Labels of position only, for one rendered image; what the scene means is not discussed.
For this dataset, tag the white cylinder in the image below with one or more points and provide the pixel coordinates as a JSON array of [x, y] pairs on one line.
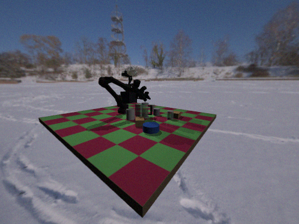
[[130, 113]]

